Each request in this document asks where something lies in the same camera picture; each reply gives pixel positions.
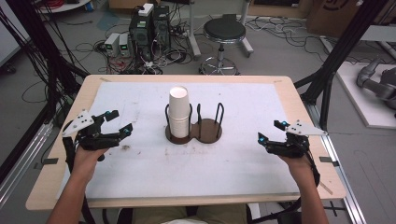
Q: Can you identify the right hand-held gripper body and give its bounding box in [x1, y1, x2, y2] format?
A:
[268, 119, 329, 159]

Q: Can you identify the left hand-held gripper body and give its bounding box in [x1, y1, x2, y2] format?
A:
[62, 109, 121, 152]

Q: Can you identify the dark double cup holder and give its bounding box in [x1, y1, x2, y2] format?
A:
[164, 102, 225, 146]

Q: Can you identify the stack of white paper cups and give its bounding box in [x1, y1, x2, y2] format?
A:
[168, 86, 191, 139]

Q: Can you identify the person's right hand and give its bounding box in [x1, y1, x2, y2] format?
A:
[278, 154, 314, 182]

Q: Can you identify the person's left hand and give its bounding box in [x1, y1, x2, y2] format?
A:
[72, 147, 109, 180]

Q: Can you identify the light wooden table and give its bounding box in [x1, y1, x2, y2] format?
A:
[25, 74, 347, 212]

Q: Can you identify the grey power supply unit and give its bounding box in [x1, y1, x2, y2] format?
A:
[118, 33, 133, 58]
[104, 32, 121, 57]

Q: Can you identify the white table mat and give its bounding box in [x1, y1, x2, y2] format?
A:
[56, 81, 301, 201]

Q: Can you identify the white floor board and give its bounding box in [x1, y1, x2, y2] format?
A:
[335, 61, 396, 131]

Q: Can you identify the black computer tower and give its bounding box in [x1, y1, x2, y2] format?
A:
[128, 12, 156, 63]
[152, 5, 172, 51]

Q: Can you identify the white table leg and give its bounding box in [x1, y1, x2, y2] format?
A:
[186, 0, 203, 61]
[238, 0, 255, 59]

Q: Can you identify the black round stool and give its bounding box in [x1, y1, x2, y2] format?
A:
[199, 13, 248, 76]

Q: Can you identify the white box on tower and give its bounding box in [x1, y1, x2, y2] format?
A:
[137, 3, 155, 18]

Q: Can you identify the white round table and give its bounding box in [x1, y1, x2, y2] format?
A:
[36, 0, 92, 15]

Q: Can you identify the brown cardboard box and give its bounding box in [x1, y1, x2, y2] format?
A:
[305, 0, 373, 39]

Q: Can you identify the aluminium floor rail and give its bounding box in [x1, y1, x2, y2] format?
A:
[305, 102, 368, 224]
[0, 121, 54, 208]

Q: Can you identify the black frame post with cables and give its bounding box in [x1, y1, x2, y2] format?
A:
[0, 0, 90, 125]

